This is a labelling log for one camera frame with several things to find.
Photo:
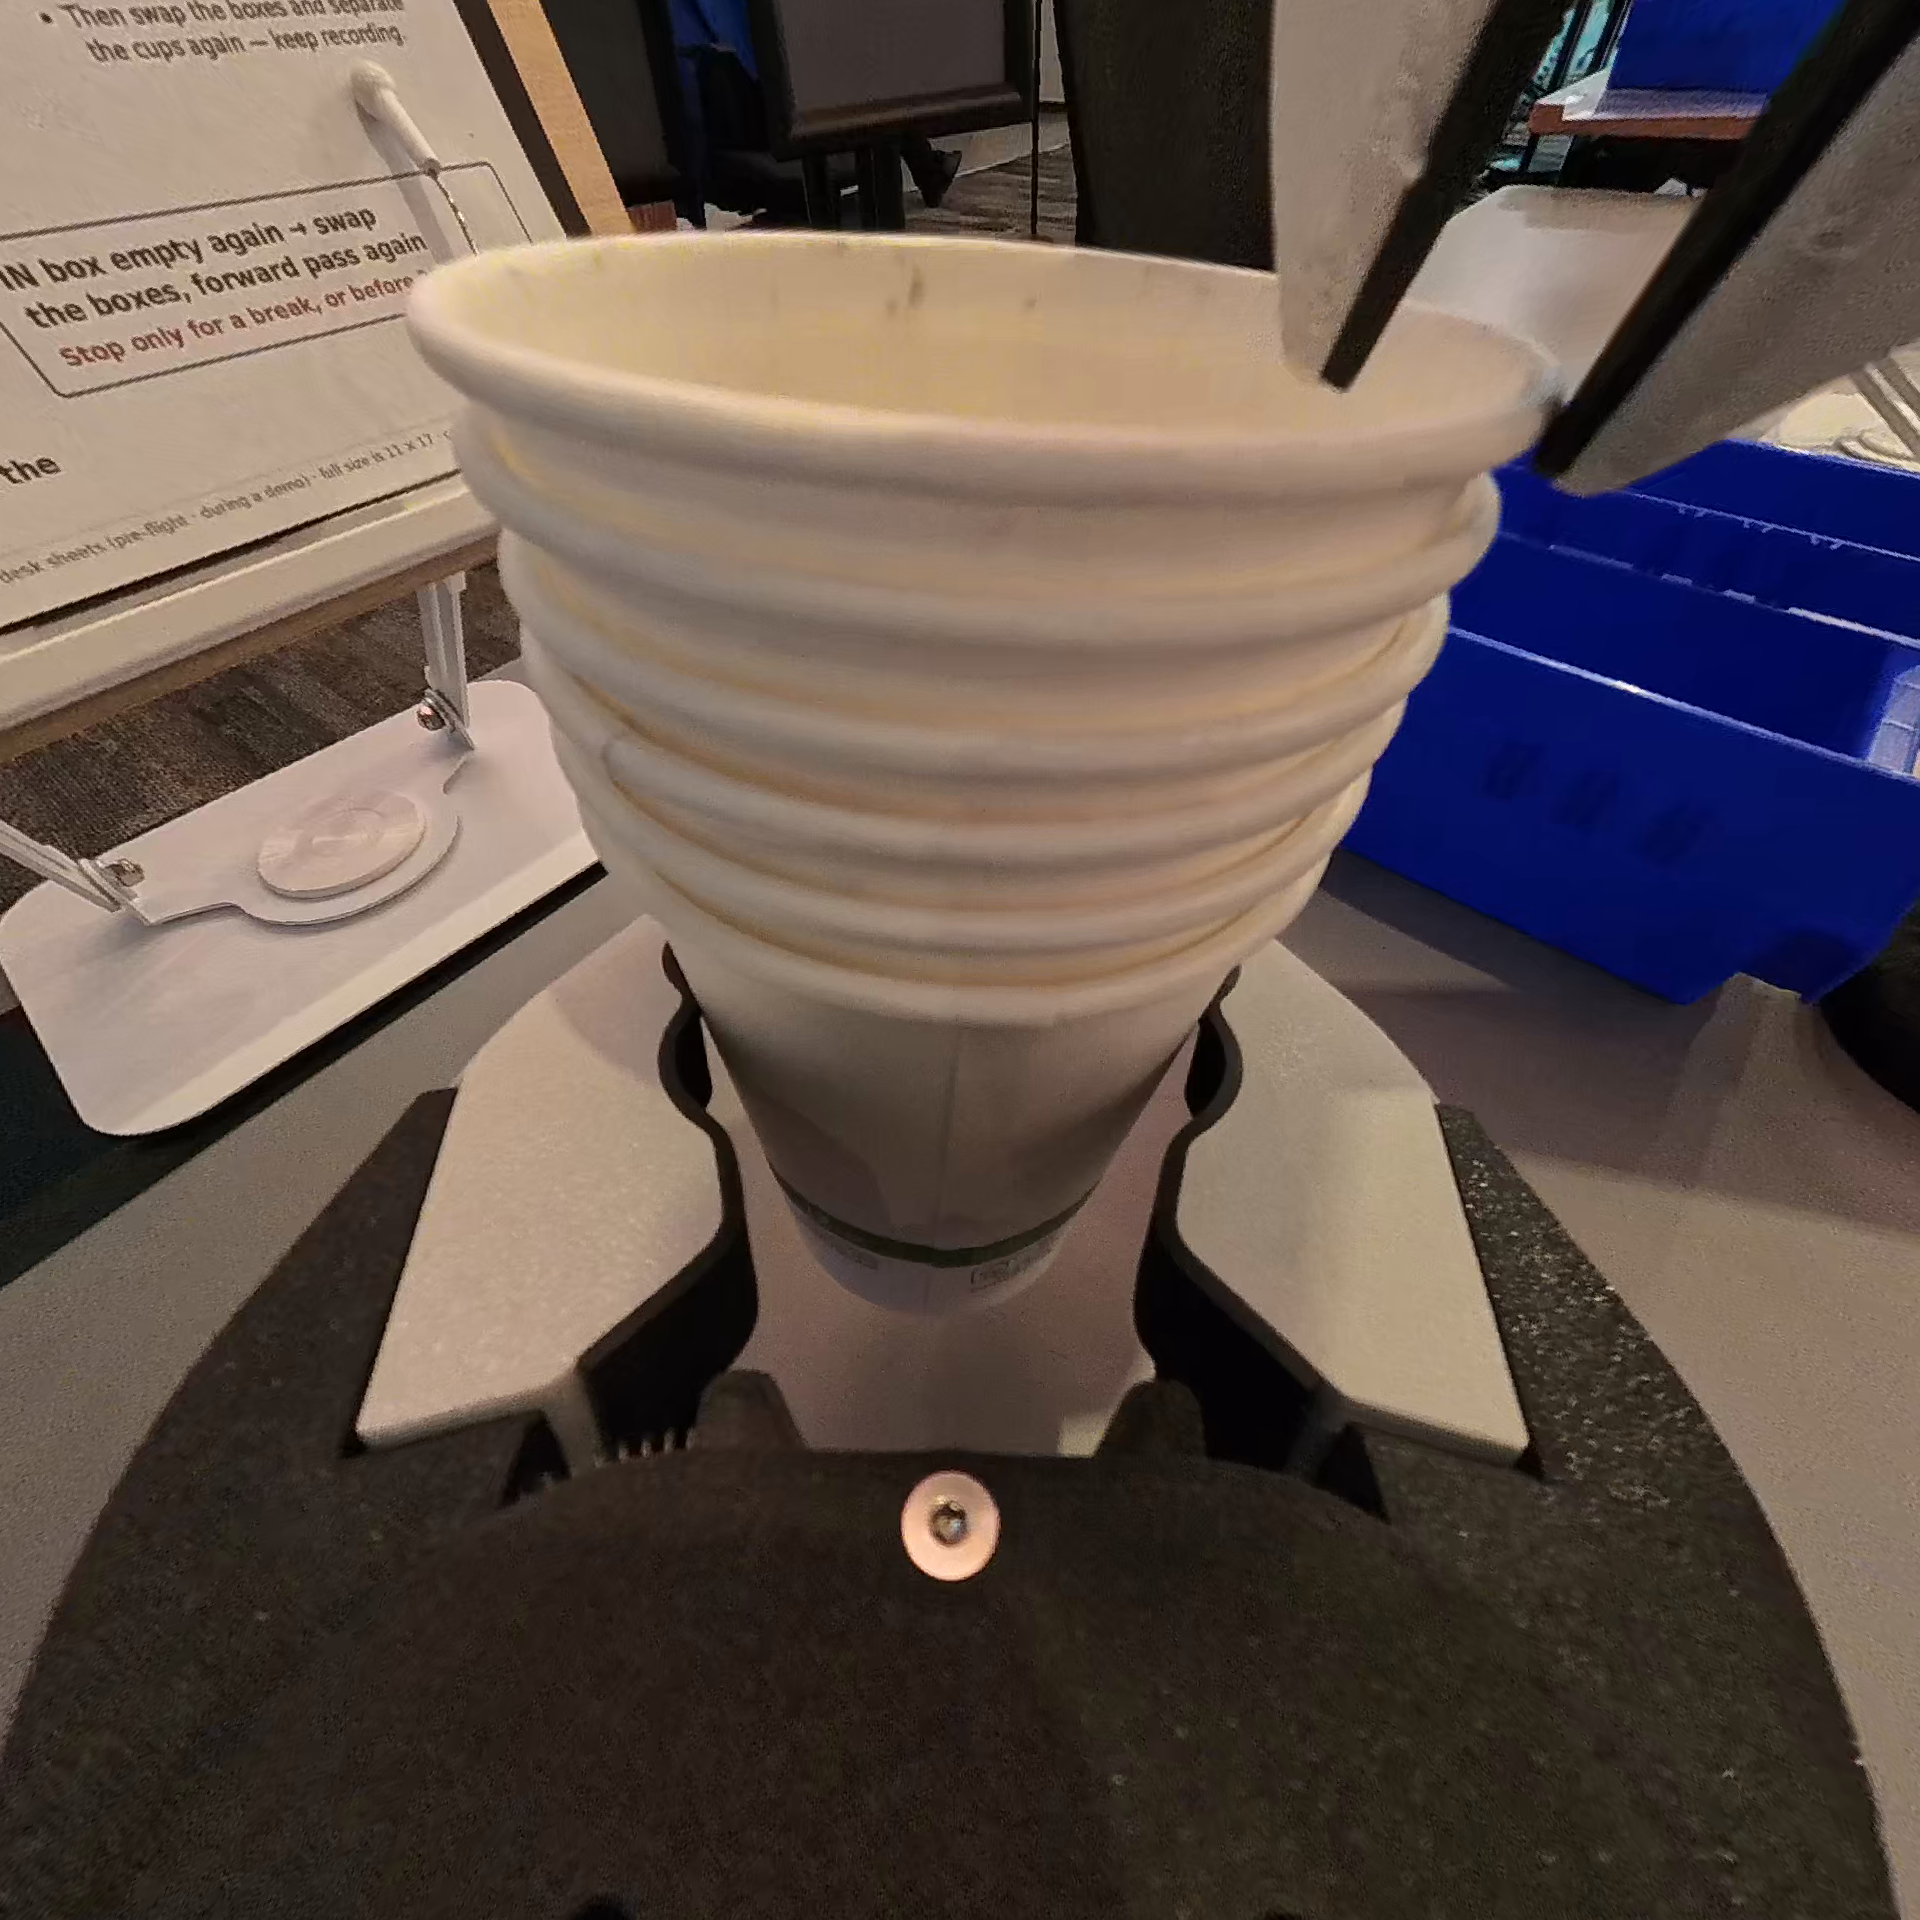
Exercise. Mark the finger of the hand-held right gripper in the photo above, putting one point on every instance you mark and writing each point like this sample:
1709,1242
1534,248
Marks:
1801,272
1380,153

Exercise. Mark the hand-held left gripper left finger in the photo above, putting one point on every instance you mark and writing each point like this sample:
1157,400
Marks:
511,1261

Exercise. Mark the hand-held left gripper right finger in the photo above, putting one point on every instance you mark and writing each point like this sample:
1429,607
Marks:
1366,1261

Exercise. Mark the blue plastic bin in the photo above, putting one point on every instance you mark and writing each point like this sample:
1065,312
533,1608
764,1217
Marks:
1620,813

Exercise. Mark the stack of nested white cups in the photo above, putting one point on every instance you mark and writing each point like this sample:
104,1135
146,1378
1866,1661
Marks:
960,751

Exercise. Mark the wooden desk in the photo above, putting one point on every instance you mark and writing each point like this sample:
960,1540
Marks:
1651,116

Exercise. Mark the black office chair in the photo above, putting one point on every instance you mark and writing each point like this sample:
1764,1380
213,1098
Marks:
1155,123

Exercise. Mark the white board stand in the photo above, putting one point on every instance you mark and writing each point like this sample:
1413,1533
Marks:
212,962

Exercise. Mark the black framed panel on stand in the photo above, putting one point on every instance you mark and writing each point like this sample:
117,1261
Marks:
884,60

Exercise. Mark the black textured pad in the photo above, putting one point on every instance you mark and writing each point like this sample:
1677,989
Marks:
1883,1008

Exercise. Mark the wooden instruction board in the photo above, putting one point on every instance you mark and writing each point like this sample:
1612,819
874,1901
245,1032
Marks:
212,272

